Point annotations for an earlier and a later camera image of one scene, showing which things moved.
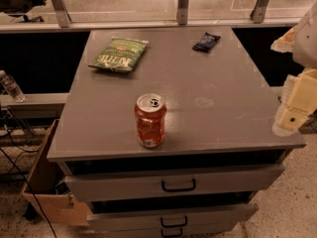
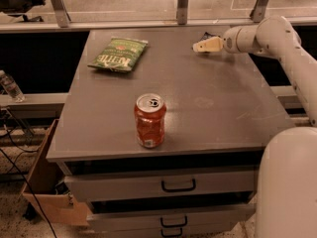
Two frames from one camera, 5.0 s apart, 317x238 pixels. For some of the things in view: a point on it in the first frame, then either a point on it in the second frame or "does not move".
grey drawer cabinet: [167, 132] does not move
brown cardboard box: [46, 191] does not move
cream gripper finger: [285, 44] → [214, 44]
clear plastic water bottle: [11, 86] does not move
